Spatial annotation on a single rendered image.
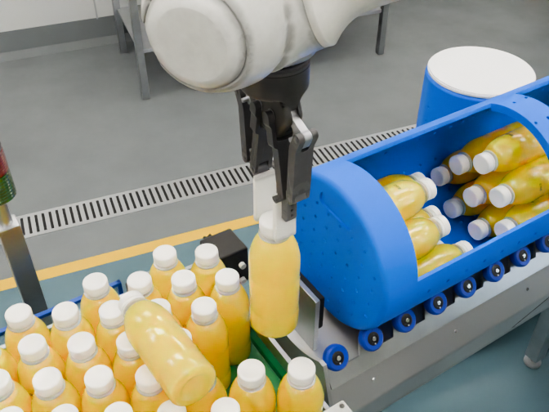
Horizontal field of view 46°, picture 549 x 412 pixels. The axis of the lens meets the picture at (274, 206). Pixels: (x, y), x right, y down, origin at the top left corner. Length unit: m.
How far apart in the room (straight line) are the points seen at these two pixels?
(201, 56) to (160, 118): 3.13
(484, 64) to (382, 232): 0.95
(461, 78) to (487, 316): 0.68
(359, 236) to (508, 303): 0.48
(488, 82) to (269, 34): 1.37
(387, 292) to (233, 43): 0.65
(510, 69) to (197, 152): 1.83
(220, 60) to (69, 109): 3.35
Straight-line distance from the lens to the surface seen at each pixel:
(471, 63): 1.84
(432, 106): 1.77
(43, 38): 4.44
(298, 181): 0.70
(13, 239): 1.22
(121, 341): 0.98
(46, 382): 0.96
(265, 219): 0.80
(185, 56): 0.42
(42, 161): 3.36
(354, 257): 1.01
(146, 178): 3.11
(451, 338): 1.28
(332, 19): 0.45
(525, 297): 1.41
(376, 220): 0.97
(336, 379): 1.12
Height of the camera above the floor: 1.83
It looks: 39 degrees down
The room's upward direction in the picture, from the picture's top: straight up
